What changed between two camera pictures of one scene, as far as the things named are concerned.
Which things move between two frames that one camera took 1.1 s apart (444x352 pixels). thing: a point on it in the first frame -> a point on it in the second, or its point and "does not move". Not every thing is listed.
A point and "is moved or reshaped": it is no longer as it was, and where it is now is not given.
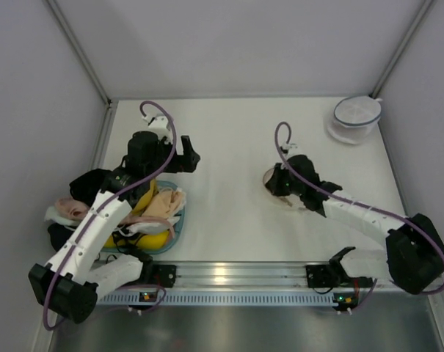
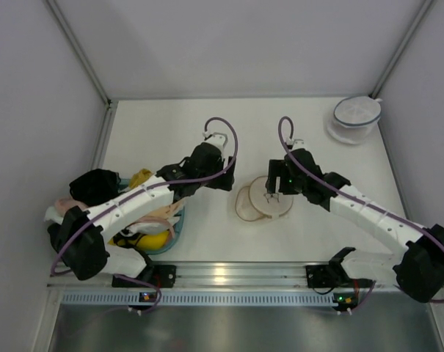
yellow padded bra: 151,240 does not move
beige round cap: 291,201 is moved or reshaped
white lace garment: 52,215 does not move
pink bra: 70,208 does not move
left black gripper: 185,158 -> 224,178
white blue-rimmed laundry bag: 355,119 does not move
